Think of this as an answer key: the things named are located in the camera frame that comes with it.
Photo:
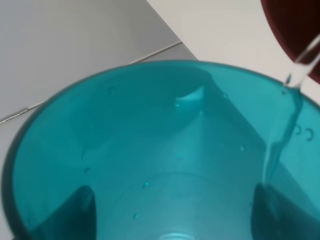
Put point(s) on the teal translucent plastic cup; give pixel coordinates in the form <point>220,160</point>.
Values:
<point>173,150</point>

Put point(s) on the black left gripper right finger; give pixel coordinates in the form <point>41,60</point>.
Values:
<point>275,217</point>

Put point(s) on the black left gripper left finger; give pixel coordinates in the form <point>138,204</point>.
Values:
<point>75,219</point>

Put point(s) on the red plastic cup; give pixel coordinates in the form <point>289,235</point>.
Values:
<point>294,23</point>

